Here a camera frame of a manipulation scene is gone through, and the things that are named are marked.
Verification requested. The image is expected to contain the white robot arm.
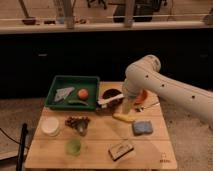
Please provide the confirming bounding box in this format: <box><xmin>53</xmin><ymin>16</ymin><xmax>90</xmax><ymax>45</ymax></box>
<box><xmin>122</xmin><ymin>55</ymin><xmax>213</xmax><ymax>129</ymax></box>

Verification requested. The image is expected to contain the metal spoon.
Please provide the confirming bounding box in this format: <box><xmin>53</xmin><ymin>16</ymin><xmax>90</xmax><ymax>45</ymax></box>
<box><xmin>134</xmin><ymin>102</ymin><xmax>160</xmax><ymax>112</ymax></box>

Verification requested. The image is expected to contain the yellow banana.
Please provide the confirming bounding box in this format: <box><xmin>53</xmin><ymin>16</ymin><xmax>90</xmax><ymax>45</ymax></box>
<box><xmin>113</xmin><ymin>113</ymin><xmax>135</xmax><ymax>123</ymax></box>

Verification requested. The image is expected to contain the orange bowl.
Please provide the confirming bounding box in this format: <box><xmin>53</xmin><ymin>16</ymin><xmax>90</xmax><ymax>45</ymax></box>
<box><xmin>135</xmin><ymin>90</ymin><xmax>147</xmax><ymax>104</ymax></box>

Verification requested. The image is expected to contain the dark brown bowl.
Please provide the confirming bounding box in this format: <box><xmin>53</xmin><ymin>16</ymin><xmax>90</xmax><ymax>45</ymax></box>
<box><xmin>102</xmin><ymin>89</ymin><xmax>122</xmax><ymax>108</ymax></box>

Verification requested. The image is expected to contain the blue sponge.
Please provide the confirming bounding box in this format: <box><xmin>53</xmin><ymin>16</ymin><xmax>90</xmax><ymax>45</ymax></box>
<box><xmin>132</xmin><ymin>121</ymin><xmax>153</xmax><ymax>136</ymax></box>

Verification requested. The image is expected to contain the wooden block eraser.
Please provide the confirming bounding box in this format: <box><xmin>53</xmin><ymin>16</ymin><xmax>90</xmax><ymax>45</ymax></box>
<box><xmin>108</xmin><ymin>140</ymin><xmax>134</xmax><ymax>161</ymax></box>

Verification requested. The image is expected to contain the orange fruit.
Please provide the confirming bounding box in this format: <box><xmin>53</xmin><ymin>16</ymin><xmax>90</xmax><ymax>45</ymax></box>
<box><xmin>77</xmin><ymin>89</ymin><xmax>89</xmax><ymax>100</ymax></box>

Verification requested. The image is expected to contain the green plastic tray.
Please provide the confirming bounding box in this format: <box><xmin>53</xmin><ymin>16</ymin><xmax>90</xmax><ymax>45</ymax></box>
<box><xmin>45</xmin><ymin>75</ymin><xmax>99</xmax><ymax>111</ymax></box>

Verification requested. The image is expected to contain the green chili pepper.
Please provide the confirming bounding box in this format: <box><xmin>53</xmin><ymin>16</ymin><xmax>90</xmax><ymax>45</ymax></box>
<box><xmin>68</xmin><ymin>100</ymin><xmax>88</xmax><ymax>106</ymax></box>

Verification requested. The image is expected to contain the grey folded cloth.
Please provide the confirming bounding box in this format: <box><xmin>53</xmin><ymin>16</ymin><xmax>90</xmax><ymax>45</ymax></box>
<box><xmin>54</xmin><ymin>87</ymin><xmax>75</xmax><ymax>102</ymax></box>

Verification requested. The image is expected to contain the green plastic cup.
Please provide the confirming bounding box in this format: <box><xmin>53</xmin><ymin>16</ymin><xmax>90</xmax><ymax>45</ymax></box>
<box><xmin>65</xmin><ymin>139</ymin><xmax>81</xmax><ymax>156</ymax></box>

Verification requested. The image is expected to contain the black stand pole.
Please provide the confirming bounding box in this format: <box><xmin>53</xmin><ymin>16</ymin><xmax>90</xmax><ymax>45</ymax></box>
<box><xmin>16</xmin><ymin>123</ymin><xmax>28</xmax><ymax>171</ymax></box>

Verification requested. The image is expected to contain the dark red background bowl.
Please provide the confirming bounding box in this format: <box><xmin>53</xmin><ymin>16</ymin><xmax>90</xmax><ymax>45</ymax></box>
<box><xmin>22</xmin><ymin>18</ymin><xmax>36</xmax><ymax>25</ymax></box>

